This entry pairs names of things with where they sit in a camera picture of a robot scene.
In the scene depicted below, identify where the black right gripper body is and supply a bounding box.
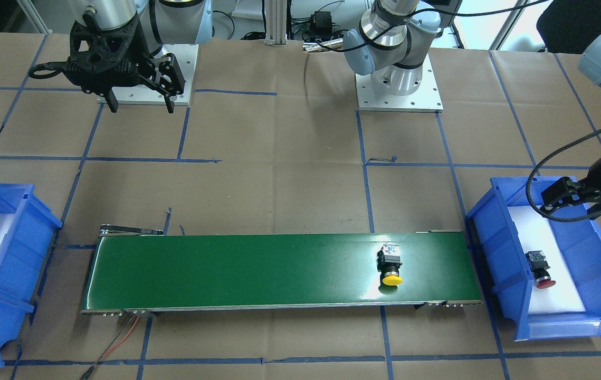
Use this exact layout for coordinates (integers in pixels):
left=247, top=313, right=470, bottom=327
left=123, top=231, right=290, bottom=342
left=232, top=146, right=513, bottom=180
left=62, top=11, right=185, bottom=101

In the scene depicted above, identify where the red push button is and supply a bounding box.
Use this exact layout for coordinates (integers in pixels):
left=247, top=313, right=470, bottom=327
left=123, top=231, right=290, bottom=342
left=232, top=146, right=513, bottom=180
left=525, top=250, right=556, bottom=289

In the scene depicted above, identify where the yellow push button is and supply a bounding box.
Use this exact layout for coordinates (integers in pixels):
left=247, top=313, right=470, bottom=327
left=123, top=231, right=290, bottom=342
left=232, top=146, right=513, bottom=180
left=376, top=244, right=403, bottom=287

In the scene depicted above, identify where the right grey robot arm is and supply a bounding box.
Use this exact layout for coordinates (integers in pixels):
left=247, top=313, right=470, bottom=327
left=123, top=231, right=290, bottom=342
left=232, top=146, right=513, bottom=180
left=62, top=1, right=213, bottom=112

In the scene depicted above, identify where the green conveyor belt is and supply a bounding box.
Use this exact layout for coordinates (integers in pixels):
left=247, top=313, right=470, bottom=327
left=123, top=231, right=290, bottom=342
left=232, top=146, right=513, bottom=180
left=81, top=231, right=482, bottom=315

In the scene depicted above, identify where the black power adapter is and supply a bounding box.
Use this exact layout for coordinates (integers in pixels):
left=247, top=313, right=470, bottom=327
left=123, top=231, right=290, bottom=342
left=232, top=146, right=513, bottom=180
left=310, top=11, right=332, bottom=34

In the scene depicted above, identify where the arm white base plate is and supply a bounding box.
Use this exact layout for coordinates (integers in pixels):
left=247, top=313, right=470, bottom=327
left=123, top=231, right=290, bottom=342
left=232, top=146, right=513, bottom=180
left=97, top=43, right=199, bottom=106
left=354, top=55, right=444, bottom=113

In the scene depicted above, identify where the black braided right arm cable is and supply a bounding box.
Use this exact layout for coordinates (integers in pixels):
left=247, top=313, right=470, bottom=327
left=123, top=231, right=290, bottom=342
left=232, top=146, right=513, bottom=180
left=28, top=62, right=71, bottom=81

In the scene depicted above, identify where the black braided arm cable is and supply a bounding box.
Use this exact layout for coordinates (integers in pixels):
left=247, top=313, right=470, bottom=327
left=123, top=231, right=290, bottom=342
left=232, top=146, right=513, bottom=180
left=28, top=62, right=71, bottom=81
left=525, top=112, right=601, bottom=222

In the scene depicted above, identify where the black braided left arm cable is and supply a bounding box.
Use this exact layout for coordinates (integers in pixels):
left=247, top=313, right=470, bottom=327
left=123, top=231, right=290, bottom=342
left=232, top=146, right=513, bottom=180
left=525, top=112, right=601, bottom=222

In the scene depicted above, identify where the aluminium profile post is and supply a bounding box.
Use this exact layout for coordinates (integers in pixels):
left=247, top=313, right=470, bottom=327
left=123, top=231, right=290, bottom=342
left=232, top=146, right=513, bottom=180
left=262, top=1, right=291, bottom=46

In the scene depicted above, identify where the red black wire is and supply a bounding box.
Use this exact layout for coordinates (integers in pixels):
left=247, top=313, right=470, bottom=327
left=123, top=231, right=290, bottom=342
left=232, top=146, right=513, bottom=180
left=80, top=315, right=140, bottom=380

